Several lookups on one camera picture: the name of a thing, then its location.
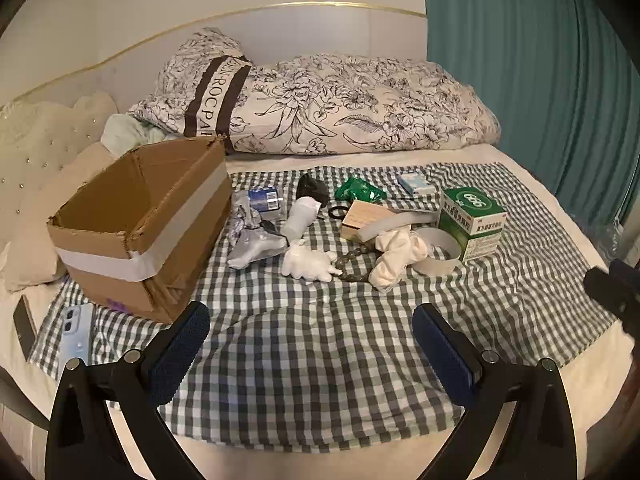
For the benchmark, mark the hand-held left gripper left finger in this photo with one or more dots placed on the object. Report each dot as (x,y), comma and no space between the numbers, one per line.
(180,350)

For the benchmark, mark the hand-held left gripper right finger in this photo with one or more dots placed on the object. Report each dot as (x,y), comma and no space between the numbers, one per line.
(442,350)

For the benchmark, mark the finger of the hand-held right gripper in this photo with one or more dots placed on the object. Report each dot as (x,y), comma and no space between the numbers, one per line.
(612,285)

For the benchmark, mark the white tape roll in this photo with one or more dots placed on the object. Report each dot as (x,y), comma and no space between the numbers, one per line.
(442,255)

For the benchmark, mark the cream cloth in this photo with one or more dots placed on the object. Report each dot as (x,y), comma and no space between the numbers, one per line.
(395,260)

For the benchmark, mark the brown cardboard box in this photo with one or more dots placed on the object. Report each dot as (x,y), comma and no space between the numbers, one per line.
(165,240)

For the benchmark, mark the silver foil packet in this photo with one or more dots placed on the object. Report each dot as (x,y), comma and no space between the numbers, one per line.
(255,247)

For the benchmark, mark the green white medicine box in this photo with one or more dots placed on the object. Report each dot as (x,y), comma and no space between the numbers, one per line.
(472,220)

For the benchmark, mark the white glove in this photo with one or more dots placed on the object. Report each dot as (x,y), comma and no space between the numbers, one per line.
(307,262)

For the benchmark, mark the tan cardboard box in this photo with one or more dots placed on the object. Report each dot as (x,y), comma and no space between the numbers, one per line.
(365,212)

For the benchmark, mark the small blue box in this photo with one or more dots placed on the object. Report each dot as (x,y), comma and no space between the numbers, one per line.
(416,183)

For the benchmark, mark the crushed clear water bottle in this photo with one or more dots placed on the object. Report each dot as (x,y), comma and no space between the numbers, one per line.
(264,200)

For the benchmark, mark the white plastic bottle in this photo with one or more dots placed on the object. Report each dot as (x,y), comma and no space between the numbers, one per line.
(300,217)

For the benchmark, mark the green plastic packet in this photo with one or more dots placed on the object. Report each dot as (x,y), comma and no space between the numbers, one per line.
(357,190)

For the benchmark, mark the black pouch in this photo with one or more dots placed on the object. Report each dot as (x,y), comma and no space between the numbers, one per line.
(312,187)

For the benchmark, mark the light blue smartphone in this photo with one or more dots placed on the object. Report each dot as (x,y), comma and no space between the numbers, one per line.
(75,332)

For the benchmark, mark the green checkered cloth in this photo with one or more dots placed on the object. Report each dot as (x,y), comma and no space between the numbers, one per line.
(325,340)

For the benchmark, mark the black flat box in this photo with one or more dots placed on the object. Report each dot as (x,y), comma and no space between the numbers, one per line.
(24,327)

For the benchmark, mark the mint green towel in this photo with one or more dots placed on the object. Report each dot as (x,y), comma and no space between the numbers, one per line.
(125,132)

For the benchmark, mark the teal curtain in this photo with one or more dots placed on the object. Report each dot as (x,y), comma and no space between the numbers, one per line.
(540,60)

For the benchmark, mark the white tufted headboard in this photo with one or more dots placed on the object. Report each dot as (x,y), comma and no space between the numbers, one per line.
(35,145)

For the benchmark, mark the floral printed duvet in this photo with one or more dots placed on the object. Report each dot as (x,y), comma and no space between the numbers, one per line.
(350,100)

